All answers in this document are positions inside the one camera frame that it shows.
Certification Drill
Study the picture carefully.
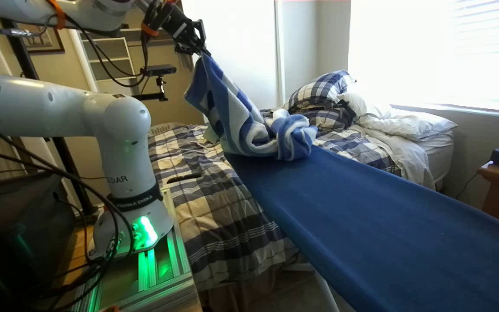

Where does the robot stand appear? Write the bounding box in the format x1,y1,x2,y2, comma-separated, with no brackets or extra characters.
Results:
57,187,203,312

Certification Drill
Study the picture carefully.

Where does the white shelf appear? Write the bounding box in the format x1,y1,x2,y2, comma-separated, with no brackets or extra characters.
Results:
78,36,141,95

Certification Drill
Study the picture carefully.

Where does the framed picture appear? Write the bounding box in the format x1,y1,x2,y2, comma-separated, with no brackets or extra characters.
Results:
19,25,65,55

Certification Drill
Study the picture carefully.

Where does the camera on mount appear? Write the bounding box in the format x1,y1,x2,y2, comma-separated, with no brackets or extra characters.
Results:
133,64,178,103

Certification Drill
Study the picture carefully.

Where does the black remote control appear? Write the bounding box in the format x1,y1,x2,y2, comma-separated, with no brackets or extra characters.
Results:
166,172,203,185

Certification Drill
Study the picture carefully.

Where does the white blanket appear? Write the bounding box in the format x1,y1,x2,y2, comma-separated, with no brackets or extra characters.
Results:
353,125,437,192

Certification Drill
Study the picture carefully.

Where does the plaid pillow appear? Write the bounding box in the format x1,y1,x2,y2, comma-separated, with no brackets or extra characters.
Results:
295,101,357,132
284,70,356,111

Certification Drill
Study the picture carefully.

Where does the window with blinds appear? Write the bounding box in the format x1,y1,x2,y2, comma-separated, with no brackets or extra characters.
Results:
348,0,499,115

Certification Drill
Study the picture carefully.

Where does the white pillow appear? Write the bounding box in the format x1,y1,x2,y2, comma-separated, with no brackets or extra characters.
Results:
344,91,458,142

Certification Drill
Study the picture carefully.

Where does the black box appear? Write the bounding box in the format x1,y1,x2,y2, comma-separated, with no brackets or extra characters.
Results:
0,172,78,312

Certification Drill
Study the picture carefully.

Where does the blue white striped towel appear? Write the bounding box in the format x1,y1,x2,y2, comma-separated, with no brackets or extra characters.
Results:
184,54,319,162

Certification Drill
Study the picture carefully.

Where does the black cable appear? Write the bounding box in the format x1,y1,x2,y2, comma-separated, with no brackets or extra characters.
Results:
455,171,480,200

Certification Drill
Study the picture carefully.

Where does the bed with plaid comforter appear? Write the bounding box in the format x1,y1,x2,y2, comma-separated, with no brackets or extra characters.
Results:
147,70,458,292

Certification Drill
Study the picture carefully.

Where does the black stand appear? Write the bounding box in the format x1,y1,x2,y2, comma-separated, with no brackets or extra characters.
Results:
0,17,99,218

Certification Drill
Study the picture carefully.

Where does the blue ironing board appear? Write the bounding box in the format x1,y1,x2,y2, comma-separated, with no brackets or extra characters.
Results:
223,145,499,312

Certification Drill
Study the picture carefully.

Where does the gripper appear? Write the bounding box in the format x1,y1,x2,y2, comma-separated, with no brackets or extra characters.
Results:
146,2,211,57

